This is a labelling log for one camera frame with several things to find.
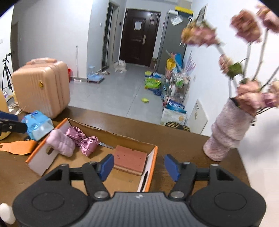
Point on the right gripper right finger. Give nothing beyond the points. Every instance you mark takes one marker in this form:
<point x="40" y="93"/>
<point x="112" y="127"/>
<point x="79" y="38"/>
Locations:
<point x="183" y="174"/>

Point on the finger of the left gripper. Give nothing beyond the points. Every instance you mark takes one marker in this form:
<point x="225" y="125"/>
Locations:
<point x="12" y="126"/>
<point x="8" y="116"/>

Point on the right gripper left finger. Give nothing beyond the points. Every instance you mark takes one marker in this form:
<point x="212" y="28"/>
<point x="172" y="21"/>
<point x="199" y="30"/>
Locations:
<point x="94" y="174"/>

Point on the pink satin bow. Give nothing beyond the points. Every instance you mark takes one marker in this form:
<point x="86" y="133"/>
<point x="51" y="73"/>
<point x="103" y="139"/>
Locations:
<point x="86" y="144"/>

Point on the blue tissue pack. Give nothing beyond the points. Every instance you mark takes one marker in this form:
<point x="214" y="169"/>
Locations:
<point x="38" y="125"/>

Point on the orange cardboard box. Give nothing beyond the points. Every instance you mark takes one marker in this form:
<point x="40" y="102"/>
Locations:
<point x="41" y="162"/>

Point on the red-brown sponge block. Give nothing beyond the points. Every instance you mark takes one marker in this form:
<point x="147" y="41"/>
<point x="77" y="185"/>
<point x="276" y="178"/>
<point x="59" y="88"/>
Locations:
<point x="129" y="161"/>

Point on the pink fluffy cloth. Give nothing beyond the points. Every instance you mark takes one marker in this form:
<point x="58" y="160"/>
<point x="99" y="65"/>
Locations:
<point x="61" y="143"/>

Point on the peach hard-shell suitcase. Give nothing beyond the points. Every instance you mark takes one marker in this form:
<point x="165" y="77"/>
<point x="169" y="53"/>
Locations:
<point x="42" y="85"/>

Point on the white flat board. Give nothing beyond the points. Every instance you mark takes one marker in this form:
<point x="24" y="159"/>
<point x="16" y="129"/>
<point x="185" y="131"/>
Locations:
<point x="198" y="118"/>

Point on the pink ribbed vase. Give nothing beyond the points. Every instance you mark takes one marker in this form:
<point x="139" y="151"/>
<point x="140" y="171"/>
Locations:
<point x="228" y="130"/>

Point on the green yellow toy box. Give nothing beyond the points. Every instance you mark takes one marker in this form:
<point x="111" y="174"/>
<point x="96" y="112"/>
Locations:
<point x="152" y="83"/>

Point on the white dog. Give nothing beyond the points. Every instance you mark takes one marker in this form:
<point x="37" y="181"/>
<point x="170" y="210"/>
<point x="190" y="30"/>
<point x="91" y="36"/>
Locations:
<point x="120" y="66"/>

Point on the dried pink roses bouquet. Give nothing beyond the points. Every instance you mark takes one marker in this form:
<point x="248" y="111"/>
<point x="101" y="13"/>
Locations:
<point x="209" y="85"/>

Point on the grey tall cabinet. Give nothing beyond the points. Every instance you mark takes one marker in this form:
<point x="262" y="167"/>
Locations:
<point x="171" y="39"/>

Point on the dark brown entrance door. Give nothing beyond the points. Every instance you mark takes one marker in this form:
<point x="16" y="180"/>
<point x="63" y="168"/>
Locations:
<point x="139" y="36"/>

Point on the black camera tripod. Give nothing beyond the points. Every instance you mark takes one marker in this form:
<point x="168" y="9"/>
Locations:
<point x="6" y="74"/>

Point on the wire storage rack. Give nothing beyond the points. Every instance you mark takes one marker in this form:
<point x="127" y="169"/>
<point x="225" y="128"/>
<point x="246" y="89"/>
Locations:
<point x="175" y="86"/>

